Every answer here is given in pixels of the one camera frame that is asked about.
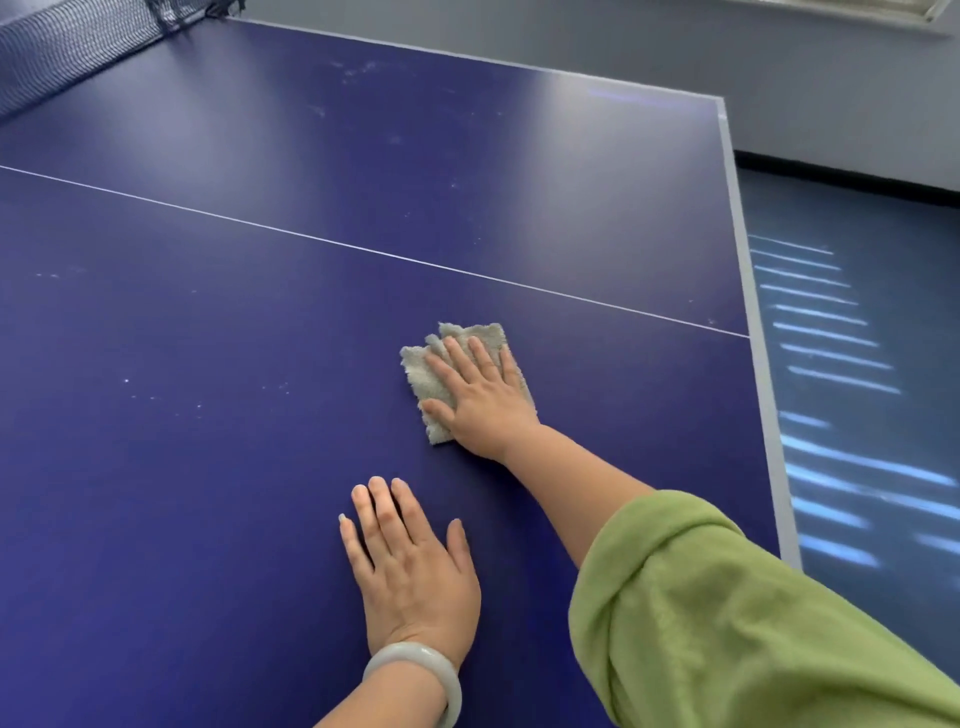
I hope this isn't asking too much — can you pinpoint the person's right hand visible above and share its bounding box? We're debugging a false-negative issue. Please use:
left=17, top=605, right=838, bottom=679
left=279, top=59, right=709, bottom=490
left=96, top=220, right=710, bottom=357
left=419, top=335, right=543, bottom=464

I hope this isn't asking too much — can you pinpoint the person's left hand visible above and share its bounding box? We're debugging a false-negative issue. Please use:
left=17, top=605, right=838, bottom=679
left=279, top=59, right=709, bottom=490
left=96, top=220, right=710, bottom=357
left=338, top=476, right=483, bottom=673

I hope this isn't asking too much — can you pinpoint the grey cleaning cloth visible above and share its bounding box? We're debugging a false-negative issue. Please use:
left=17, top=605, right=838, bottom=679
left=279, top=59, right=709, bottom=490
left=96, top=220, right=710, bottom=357
left=399, top=322, right=538, bottom=446

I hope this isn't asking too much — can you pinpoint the person's right forearm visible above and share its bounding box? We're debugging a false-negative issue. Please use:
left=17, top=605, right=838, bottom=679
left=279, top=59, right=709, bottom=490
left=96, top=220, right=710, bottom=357
left=498, top=423, right=658, bottom=570

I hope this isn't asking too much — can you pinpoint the person's left forearm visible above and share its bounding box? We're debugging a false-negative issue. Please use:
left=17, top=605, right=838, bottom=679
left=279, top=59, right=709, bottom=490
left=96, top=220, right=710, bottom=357
left=314, top=663, right=451, bottom=728

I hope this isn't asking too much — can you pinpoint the blue table tennis table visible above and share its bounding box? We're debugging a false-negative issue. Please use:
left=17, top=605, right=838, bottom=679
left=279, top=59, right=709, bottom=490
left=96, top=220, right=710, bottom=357
left=0, top=14, right=804, bottom=728

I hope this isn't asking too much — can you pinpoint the dark table tennis net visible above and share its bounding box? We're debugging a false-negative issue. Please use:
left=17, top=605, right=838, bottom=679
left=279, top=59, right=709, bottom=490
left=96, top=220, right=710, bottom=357
left=0, top=0, right=211, bottom=121

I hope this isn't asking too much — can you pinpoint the green right sleeve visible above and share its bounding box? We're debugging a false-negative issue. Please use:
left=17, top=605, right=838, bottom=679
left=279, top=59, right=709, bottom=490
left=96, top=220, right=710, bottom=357
left=567, top=489, right=960, bottom=728

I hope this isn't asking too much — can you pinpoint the white jade bracelet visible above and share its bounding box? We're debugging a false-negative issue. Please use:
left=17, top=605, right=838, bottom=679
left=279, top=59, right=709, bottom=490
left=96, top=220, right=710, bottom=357
left=362, top=641, right=464, bottom=728

